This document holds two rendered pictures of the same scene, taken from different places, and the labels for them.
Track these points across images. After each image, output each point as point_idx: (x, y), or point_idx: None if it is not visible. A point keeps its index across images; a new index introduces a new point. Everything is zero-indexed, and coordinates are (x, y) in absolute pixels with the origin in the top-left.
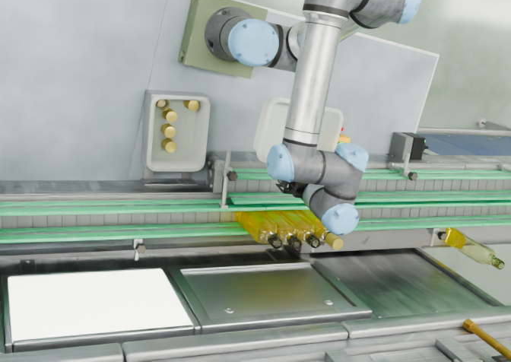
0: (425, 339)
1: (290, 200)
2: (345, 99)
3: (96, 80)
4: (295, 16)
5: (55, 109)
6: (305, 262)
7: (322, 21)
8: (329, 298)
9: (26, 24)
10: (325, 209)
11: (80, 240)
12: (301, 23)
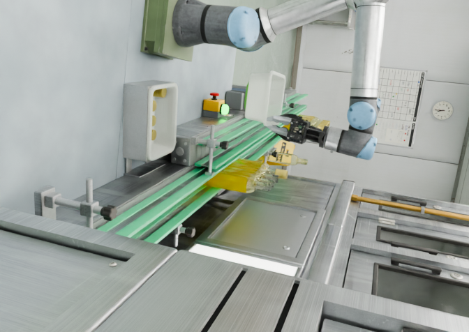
0: (356, 214)
1: (232, 155)
2: (210, 71)
3: (93, 80)
4: None
5: (65, 120)
6: (245, 199)
7: (382, 4)
8: (298, 213)
9: (38, 20)
10: (362, 144)
11: None
12: (263, 9)
